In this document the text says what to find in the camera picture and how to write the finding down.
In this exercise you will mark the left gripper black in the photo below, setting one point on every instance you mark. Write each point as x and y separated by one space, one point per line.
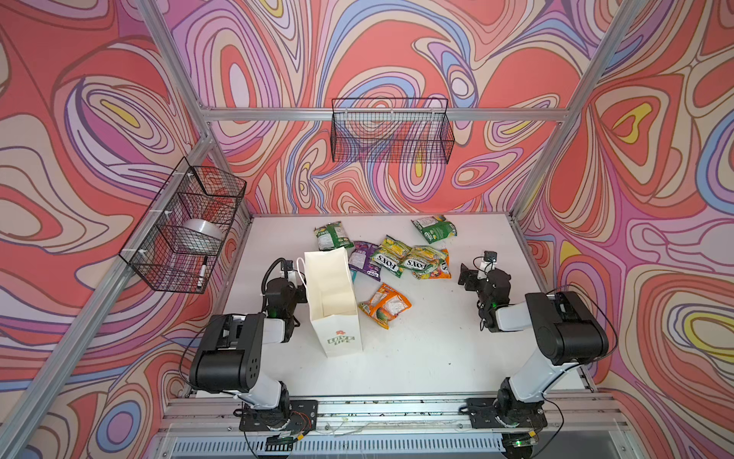
271 281

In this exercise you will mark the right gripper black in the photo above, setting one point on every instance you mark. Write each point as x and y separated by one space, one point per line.
472 276

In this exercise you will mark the orange Fox's candy bag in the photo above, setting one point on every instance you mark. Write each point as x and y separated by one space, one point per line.
426 263

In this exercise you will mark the white paper bag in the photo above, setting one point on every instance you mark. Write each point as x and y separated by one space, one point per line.
332 302

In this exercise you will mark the green snack bag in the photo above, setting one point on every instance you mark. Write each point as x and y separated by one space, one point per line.
435 228
332 236

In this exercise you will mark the orange snack bag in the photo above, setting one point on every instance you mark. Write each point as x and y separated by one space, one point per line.
385 305

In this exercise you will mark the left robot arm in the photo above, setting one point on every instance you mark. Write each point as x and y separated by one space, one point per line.
229 358

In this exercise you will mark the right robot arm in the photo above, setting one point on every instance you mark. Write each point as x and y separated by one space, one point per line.
566 333

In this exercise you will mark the green yellow Fox's candy bag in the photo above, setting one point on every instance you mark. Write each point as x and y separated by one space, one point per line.
390 255

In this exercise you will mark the purple snack bag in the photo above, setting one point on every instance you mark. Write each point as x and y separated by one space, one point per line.
360 260

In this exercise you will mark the black marker pen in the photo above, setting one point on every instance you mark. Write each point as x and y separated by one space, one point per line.
201 280

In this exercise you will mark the silver tape roll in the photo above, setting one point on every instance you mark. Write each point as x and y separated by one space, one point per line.
205 228

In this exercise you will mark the black wire basket left wall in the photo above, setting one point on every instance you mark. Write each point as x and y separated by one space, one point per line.
160 251

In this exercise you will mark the black wire basket wall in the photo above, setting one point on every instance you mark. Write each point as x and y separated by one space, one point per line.
160 251
382 130

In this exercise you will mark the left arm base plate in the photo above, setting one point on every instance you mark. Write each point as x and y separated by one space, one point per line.
295 417

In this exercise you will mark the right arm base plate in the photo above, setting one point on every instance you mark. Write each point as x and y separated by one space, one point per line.
491 413

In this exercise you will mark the black wire basket back wall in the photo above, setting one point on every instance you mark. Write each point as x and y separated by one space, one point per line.
382 130

